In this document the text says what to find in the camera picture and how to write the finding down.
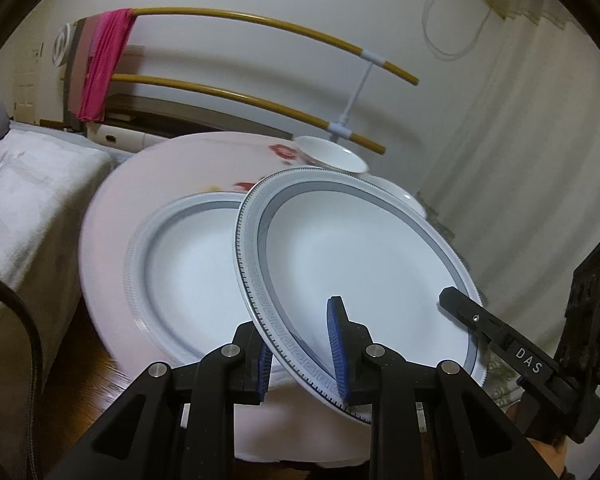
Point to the brown cloth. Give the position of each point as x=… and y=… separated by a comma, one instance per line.
x=77, y=75

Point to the white quilted blanket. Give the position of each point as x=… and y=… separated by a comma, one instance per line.
x=20, y=220

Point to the low cabinet white drawers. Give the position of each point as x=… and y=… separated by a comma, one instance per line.
x=145, y=110

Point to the white round disc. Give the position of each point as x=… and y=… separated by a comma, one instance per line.
x=65, y=45

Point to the pink towel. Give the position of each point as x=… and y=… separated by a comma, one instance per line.
x=105, y=60

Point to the round white printed table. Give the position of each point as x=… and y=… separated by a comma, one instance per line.
x=120, y=220

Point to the wall light switch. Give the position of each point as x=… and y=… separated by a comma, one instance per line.
x=40, y=50

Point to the white plate grey rim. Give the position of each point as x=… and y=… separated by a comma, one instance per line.
x=190, y=280
x=370, y=270

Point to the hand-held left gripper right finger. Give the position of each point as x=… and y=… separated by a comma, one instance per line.
x=337, y=345

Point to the white pleated curtain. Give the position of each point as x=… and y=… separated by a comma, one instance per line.
x=530, y=135

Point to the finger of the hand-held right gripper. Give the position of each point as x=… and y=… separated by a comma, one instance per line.
x=472, y=312

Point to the wooden bar rack white post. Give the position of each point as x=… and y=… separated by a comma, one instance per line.
x=230, y=15

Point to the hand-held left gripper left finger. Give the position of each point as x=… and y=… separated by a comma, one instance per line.
x=265, y=365

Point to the beige panelled door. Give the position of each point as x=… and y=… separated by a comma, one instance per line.
x=25, y=95

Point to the white ceramic bowl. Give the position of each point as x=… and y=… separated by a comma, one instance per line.
x=330, y=157
x=400, y=197

